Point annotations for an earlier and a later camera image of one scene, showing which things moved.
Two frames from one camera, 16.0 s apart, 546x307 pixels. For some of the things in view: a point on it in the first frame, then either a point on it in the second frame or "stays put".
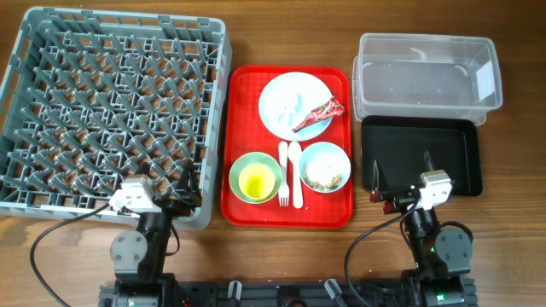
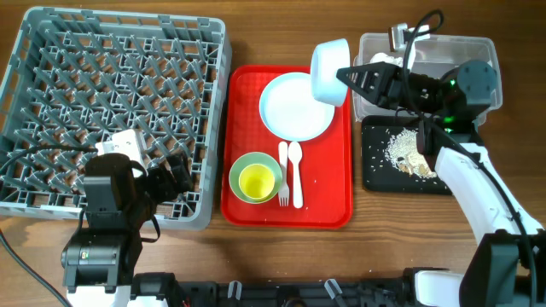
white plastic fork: x=284 y=192 stays put
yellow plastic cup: x=256 y=181 stays put
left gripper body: x=177 y=208 -> x=159 y=188
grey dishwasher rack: x=98 y=107 stays put
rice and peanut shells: x=333 y=182 -> x=403 y=152
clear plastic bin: x=426 y=75 stays put
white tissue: x=291 y=108 -> x=384 y=57
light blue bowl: x=324 y=167 -> x=328 y=58
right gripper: x=397 y=199 -> x=386 y=86
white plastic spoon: x=295 y=150 stays put
